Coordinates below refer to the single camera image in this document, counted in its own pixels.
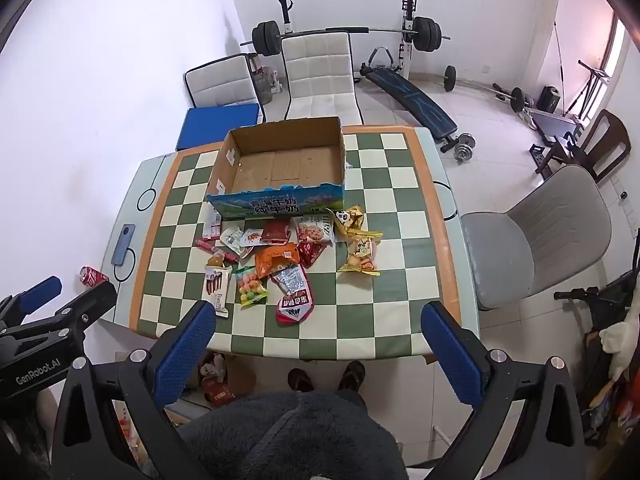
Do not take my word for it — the red white plastic bag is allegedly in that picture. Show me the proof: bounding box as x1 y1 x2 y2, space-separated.
200 355 242 406

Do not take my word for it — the silver red snack packet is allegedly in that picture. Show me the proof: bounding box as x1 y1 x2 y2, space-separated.
270 264 317 325

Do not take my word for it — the white padded chair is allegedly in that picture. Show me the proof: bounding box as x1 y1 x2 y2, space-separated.
280 31 363 123
184 53 268 123

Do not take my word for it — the long floor barbell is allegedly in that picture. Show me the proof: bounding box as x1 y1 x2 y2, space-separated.
442 65 526 112

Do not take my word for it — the dark red snack packet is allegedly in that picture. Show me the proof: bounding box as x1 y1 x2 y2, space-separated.
261 219 292 246

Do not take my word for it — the barbell with black plates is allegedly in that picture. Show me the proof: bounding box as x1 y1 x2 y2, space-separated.
240 16 451 57

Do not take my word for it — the red soda can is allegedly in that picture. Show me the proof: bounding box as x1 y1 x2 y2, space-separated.
79 266 110 287

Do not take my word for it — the person's dark fleece clothing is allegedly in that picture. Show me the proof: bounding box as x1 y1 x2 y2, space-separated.
175 390 406 480

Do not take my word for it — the dark blue sit-up bench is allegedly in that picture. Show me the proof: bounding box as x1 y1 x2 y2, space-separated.
359 46 460 153

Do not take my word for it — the person's foot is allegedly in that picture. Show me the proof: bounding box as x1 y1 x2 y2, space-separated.
337 361 367 392
287 367 316 393

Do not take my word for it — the colourful candy packet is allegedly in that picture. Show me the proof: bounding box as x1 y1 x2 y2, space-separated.
234 265 268 308

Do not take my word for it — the grey metal canister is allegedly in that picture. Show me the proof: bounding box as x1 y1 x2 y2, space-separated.
252 67 283 106

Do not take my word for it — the white barbell rack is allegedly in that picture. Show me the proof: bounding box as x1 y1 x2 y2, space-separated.
277 0 421 83

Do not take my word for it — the blue printed cardboard box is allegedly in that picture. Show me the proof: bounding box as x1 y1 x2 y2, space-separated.
205 116 347 221

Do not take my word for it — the cookie packet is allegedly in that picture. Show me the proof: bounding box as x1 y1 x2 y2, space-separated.
292 213 335 247

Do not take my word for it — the bright red snack packet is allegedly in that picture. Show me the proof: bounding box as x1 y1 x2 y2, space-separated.
297 241 326 267

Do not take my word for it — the brown wooden chair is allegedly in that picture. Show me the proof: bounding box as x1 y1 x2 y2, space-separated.
537 109 632 183

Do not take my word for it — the large yellow snack packet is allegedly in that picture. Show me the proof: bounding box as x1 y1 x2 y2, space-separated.
337 237 381 277

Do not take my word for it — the small white green packet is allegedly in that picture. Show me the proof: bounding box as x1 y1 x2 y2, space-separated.
220 227 244 253

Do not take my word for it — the chrome dumbbell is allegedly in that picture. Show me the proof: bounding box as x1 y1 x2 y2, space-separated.
452 132 478 163

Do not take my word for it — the blue grey phone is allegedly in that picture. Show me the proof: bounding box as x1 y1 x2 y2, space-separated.
111 224 136 266

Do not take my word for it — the person's left foot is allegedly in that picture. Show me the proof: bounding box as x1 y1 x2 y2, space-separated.
287 367 316 393

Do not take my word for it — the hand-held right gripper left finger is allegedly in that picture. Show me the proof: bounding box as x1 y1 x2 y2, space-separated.
50 300 217 480

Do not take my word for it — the grey shell chair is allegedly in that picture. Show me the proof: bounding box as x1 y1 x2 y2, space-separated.
460 165 613 311

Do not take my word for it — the red sausage stick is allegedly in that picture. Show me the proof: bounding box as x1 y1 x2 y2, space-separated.
195 240 240 262

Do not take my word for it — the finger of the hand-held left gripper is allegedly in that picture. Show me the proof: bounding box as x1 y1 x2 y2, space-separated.
0 282 118 343
0 276 63 328

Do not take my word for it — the person's right foot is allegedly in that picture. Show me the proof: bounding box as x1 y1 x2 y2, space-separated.
337 361 367 392

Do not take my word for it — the white chocolate stick packet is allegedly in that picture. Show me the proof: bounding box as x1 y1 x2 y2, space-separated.
202 265 235 318

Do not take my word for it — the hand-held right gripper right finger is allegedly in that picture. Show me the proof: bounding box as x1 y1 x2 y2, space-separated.
421 302 586 480

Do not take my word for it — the blue cushion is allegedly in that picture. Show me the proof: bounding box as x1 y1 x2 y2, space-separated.
176 104 265 152

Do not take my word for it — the yellow panda snack packet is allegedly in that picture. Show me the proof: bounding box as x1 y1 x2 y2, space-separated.
327 205 366 235

